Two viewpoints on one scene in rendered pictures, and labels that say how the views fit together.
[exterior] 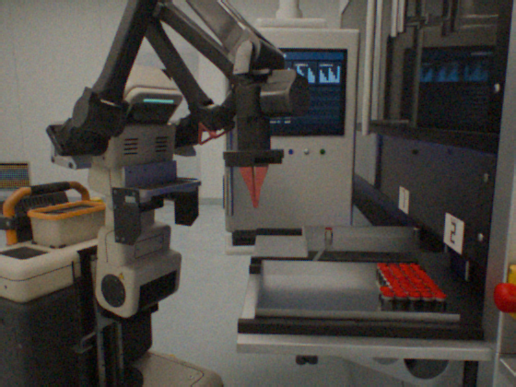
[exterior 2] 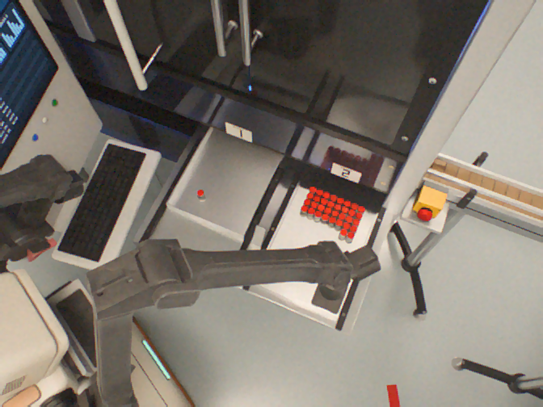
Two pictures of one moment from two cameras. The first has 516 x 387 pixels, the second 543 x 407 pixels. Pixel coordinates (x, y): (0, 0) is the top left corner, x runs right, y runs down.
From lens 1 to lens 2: 136 cm
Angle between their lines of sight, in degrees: 73
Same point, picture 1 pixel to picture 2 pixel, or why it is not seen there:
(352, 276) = (283, 223)
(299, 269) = not seen: hidden behind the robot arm
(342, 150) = (65, 81)
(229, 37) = (319, 278)
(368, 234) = (197, 155)
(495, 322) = (397, 208)
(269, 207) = not seen: hidden behind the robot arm
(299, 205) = (68, 161)
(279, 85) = (371, 269)
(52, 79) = not seen: outside the picture
